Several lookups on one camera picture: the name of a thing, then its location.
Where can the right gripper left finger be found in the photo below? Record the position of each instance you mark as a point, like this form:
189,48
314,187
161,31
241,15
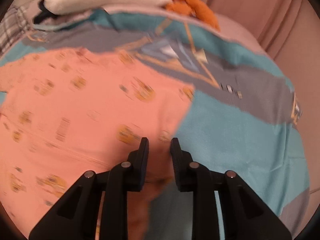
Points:
96,204

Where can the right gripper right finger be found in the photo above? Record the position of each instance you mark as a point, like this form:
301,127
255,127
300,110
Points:
244,213

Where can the pink cartoon print shirt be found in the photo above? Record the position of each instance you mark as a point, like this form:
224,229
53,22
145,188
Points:
71,110

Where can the blue grey bed cover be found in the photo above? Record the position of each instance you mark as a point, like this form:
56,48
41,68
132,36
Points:
243,115

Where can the pink curtain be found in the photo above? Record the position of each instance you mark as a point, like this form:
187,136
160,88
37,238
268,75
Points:
288,30

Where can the plaid pillow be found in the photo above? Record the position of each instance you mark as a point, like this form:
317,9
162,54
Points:
14,24

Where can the dark blue garment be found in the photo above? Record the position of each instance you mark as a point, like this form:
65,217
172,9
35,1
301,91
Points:
44,14

